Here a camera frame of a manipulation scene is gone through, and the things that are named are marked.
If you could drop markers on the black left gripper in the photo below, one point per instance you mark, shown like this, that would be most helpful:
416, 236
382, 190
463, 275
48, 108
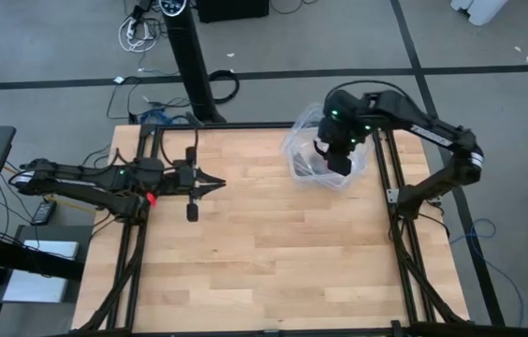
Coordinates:
180, 180

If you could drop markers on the black case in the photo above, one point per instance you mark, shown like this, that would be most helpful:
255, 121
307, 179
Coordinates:
231, 9

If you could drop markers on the white foam block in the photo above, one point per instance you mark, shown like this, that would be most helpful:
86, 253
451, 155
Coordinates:
479, 9

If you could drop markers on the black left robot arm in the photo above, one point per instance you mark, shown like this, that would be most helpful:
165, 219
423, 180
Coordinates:
81, 180

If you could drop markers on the black equipment stand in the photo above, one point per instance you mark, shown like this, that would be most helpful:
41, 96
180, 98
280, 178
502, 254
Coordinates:
20, 257

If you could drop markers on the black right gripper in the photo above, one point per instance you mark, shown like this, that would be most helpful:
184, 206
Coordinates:
343, 126

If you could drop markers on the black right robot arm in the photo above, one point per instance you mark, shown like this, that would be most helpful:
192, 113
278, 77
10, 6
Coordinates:
432, 131

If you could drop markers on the black tower fan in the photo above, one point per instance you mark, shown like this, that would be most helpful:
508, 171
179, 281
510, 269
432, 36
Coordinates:
189, 56

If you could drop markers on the clear plastic storage box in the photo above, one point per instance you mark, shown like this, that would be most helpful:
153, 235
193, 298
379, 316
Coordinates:
301, 175

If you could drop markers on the red tag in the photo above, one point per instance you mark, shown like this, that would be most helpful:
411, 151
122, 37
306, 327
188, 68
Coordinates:
152, 199

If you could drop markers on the black power adapter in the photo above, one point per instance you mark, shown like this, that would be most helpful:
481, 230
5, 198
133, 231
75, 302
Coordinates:
44, 213

